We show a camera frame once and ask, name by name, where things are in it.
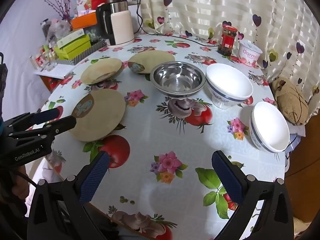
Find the heart print curtain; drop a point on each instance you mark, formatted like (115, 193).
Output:
(212, 2)

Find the beige plate with blue emblem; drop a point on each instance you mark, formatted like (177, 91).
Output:
(102, 115)
(155, 58)

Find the white paper sheet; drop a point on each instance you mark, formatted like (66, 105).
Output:
(56, 72)

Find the blue cloth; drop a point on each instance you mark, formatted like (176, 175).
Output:
(295, 136)

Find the clear glass cup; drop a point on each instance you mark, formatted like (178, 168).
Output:
(46, 61)

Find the dark patterned box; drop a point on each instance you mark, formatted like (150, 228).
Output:
(91, 33)

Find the white bowl with blue stripe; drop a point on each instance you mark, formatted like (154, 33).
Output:
(271, 127)
(228, 85)

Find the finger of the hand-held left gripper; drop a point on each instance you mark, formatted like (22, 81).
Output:
(63, 123)
(48, 114)

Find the person's left hand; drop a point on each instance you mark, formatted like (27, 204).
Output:
(18, 182)

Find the beige knitted cloth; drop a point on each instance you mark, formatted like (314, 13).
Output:
(291, 102)

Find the orange box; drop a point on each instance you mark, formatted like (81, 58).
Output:
(83, 20)

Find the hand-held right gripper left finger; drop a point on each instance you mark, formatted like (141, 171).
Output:
(95, 177)

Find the clear plastic bag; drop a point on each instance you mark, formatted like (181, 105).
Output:
(58, 28)

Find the white kettle base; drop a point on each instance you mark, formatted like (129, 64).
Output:
(126, 45)

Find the white electric kettle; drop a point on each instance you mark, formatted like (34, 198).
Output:
(120, 22)

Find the stainless steel bowl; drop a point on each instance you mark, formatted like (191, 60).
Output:
(176, 78)

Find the purple flower branches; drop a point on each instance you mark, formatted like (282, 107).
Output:
(61, 0)

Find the white yogurt cup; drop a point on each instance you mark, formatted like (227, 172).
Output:
(248, 53)

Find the floral printed tablecloth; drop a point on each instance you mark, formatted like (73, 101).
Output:
(150, 135)

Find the white and green box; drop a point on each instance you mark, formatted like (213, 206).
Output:
(70, 37)

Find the red label sauce jar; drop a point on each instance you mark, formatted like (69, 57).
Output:
(227, 41)

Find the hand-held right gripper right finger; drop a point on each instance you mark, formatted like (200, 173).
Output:
(227, 180)

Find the black and white striped tray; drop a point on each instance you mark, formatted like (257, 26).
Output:
(85, 55)

